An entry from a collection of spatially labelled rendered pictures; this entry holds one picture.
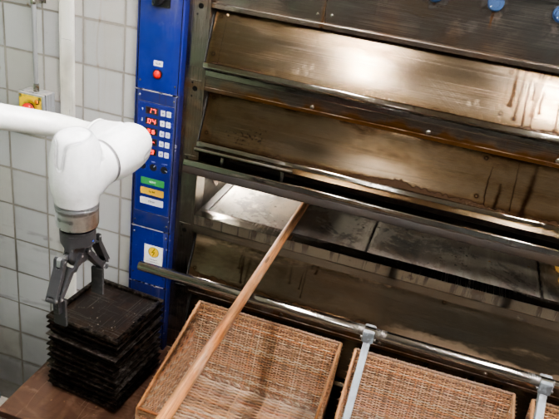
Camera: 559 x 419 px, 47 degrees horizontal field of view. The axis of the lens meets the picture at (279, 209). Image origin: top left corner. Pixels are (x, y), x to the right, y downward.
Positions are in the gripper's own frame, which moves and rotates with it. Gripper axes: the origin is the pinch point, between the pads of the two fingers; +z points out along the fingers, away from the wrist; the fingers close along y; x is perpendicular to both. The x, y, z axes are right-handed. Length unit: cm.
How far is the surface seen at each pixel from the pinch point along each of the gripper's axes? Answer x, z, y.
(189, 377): 26.0, 14.2, -4.4
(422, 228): 66, -5, -72
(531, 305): 103, 20, -88
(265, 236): 15, 20, -84
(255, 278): 24, 15, -51
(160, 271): -4.7, 18.6, -45.2
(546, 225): 99, -10, -84
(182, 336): -5, 56, -63
